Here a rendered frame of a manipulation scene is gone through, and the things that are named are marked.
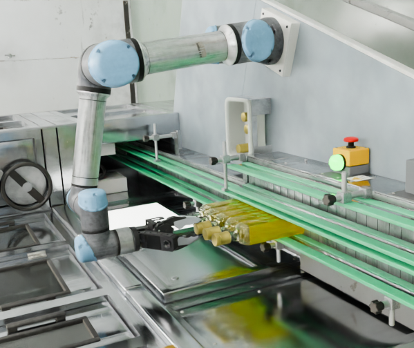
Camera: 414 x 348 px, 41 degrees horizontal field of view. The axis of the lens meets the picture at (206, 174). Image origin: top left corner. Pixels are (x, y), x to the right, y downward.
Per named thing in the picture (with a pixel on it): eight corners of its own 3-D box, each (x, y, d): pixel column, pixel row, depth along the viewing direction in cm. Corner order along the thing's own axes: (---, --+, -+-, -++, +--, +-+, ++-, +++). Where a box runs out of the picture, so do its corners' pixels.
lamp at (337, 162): (335, 168, 153) (326, 170, 152) (335, 152, 152) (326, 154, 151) (345, 171, 149) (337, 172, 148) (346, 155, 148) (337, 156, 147)
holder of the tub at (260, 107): (248, 167, 212) (230, 170, 209) (245, 95, 206) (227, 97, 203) (273, 175, 197) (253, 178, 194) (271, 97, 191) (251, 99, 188)
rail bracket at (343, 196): (363, 195, 137) (320, 204, 131) (364, 166, 135) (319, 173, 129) (375, 198, 133) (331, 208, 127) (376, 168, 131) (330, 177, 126)
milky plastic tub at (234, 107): (247, 154, 211) (226, 157, 207) (244, 94, 206) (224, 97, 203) (271, 161, 196) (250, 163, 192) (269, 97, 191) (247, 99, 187)
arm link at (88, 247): (78, 237, 144) (81, 268, 146) (119, 230, 149) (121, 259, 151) (71, 230, 151) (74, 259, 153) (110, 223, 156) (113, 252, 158)
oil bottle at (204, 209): (253, 210, 186) (196, 221, 177) (253, 195, 185) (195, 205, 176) (262, 214, 182) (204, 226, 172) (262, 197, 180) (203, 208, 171)
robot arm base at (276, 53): (262, 11, 182) (236, 12, 178) (287, 25, 171) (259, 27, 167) (256, 54, 190) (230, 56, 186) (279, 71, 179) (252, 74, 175)
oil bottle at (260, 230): (293, 228, 166) (231, 242, 157) (293, 210, 165) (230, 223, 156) (305, 233, 161) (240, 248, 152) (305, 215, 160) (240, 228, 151)
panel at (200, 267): (159, 207, 241) (81, 221, 227) (158, 200, 241) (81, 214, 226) (271, 276, 162) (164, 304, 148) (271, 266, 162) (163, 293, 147)
